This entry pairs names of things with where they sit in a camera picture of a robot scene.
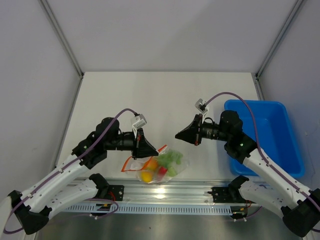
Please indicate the aluminium frame post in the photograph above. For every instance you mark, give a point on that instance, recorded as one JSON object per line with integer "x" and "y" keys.
{"x": 57, "y": 29}
{"x": 284, "y": 29}

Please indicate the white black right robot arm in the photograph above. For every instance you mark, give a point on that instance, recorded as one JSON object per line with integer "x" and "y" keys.
{"x": 296, "y": 204}

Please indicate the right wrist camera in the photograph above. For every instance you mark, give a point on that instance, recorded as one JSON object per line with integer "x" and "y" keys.
{"x": 201, "y": 105}

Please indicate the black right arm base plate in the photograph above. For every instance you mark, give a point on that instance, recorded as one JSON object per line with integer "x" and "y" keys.
{"x": 226, "y": 194}

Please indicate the white slotted cable duct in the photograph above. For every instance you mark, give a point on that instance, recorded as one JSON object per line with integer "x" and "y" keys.
{"x": 158, "y": 209}

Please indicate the red chili pepper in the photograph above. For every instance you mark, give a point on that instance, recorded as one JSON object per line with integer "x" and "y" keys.
{"x": 162, "y": 171}

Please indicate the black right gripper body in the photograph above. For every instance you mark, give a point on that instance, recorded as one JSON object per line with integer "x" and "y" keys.
{"x": 206, "y": 130}

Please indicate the green grape bunch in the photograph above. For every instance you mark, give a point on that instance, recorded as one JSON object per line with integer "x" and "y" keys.
{"x": 170, "y": 157}

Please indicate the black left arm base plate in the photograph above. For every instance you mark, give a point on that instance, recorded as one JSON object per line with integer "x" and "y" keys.
{"x": 113, "y": 192}

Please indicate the left aluminium frame post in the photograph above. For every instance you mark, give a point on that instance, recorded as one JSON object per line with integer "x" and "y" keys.
{"x": 57, "y": 29}

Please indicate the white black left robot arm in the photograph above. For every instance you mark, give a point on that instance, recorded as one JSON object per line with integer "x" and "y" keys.
{"x": 35, "y": 206}

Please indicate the right aluminium frame post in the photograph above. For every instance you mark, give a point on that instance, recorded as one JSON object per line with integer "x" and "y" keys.
{"x": 284, "y": 29}

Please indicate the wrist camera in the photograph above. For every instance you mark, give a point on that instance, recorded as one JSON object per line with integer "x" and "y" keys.
{"x": 201, "y": 105}
{"x": 137, "y": 122}

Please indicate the red orange mango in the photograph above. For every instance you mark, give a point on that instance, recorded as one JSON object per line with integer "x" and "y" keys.
{"x": 152, "y": 165}

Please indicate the orange yellow mango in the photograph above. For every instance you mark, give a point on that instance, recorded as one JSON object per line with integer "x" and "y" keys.
{"x": 146, "y": 176}

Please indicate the blue plastic bin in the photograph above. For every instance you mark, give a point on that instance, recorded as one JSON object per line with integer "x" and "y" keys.
{"x": 275, "y": 134}

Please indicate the white cauliflower green leaves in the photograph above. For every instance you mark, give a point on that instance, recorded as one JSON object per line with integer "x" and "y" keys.
{"x": 172, "y": 172}

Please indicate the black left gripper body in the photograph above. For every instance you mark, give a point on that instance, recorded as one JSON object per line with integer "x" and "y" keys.
{"x": 134, "y": 148}

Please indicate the clear zip bag red zipper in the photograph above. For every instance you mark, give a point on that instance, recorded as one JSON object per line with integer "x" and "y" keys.
{"x": 132, "y": 166}

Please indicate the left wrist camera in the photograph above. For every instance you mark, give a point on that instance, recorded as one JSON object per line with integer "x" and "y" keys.
{"x": 137, "y": 122}

